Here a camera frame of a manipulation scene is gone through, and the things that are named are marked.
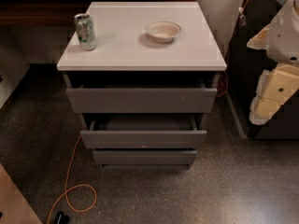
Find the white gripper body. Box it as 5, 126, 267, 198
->
266, 0, 299, 65

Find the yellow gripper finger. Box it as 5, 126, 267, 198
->
247, 25, 269, 50
249, 63, 299, 125

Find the grey drawer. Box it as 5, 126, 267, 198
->
80, 114, 206, 149
93, 149, 197, 165
66, 87, 217, 113

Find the white top drawer cabinet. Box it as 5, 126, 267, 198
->
57, 2, 226, 168

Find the grey top drawer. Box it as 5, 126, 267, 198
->
66, 87, 217, 113

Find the grey bottom drawer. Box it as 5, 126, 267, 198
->
93, 149, 197, 165

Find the black cabinet on right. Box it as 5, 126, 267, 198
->
227, 0, 299, 139

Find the white paper bowl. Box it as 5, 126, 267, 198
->
146, 21, 181, 44

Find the silver green soda can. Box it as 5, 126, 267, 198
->
74, 13, 97, 50

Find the wooden board corner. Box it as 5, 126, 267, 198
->
0, 164, 42, 224

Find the orange extension cable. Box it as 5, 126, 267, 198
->
46, 0, 299, 224

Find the black cable plug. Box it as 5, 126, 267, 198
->
53, 211, 70, 224

